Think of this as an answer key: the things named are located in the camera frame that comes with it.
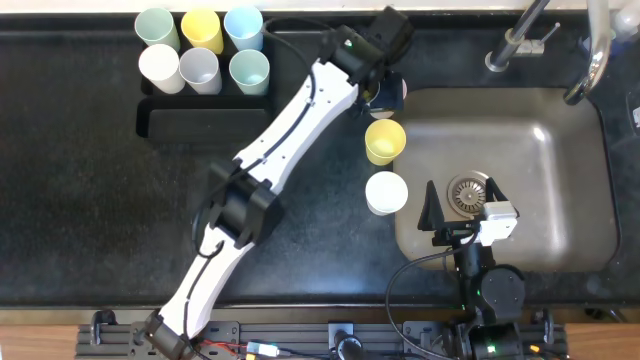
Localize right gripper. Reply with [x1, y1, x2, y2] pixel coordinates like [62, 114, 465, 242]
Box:
[417, 177, 509, 247]

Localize white cup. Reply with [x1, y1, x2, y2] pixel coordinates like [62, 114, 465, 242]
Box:
[138, 43, 186, 95]
[364, 171, 409, 217]

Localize yellow cup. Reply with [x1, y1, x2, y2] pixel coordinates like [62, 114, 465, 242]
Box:
[180, 8, 225, 55]
[364, 118, 407, 167]

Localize pink cup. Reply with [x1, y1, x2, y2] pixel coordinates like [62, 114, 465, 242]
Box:
[368, 77, 409, 120]

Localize steel sink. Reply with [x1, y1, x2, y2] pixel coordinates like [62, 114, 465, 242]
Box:
[392, 87, 621, 274]

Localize steel tap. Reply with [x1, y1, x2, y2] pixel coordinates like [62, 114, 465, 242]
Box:
[483, 0, 615, 107]

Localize green cup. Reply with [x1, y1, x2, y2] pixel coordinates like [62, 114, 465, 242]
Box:
[134, 7, 181, 53]
[228, 49, 271, 96]

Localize black tray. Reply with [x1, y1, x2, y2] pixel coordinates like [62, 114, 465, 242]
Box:
[135, 19, 275, 146]

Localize blue cup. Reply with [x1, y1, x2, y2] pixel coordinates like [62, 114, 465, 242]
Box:
[223, 5, 265, 52]

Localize grey cup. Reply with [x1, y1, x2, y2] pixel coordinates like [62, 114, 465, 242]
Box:
[178, 47, 223, 96]

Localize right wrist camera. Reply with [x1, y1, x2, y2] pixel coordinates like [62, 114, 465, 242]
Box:
[478, 200, 520, 247]

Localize black cable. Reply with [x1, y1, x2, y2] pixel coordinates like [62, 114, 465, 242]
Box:
[384, 232, 481, 360]
[192, 17, 331, 261]

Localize mounting rail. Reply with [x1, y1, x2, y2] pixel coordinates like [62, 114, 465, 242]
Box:
[74, 308, 571, 360]

